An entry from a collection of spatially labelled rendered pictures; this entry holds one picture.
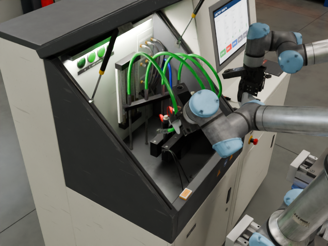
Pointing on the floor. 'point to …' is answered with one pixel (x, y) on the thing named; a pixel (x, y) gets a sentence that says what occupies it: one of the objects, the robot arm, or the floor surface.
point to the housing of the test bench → (43, 103)
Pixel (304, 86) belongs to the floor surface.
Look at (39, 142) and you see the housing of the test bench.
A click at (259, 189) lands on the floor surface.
